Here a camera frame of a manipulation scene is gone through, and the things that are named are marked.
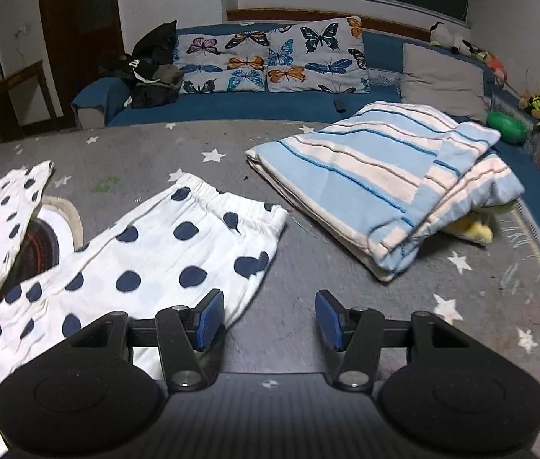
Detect blue sofa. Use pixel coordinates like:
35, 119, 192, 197
71, 21, 540, 273

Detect built-in induction cooker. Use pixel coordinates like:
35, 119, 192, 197
0, 196, 84, 297

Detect yellow cloth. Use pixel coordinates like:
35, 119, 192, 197
442, 201, 519, 246

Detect wooden side table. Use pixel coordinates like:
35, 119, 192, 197
0, 60, 60, 144

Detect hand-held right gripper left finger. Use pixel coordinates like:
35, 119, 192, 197
66, 289, 227, 390

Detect blue striped folded blanket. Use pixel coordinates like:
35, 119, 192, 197
245, 100, 525, 282

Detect white polka dot pants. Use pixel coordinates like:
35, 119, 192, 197
0, 160, 290, 459

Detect butterfly print pillow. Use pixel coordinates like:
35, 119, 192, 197
173, 31, 273, 95
266, 16, 371, 95

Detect black and yellow plush toy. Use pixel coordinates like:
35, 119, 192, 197
458, 38, 491, 60

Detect green round container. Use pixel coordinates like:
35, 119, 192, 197
486, 111, 529, 144

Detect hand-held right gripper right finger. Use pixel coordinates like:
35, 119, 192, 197
314, 290, 474, 390

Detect dark wooden door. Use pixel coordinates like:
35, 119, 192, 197
38, 0, 124, 130

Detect grey pillow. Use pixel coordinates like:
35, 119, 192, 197
400, 43, 488, 122

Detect pink plush toy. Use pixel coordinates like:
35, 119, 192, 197
485, 52, 510, 88

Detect white and black plush toy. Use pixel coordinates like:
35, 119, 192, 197
430, 21, 462, 51

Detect pile of dark clothes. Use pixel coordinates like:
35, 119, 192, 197
99, 20, 185, 110

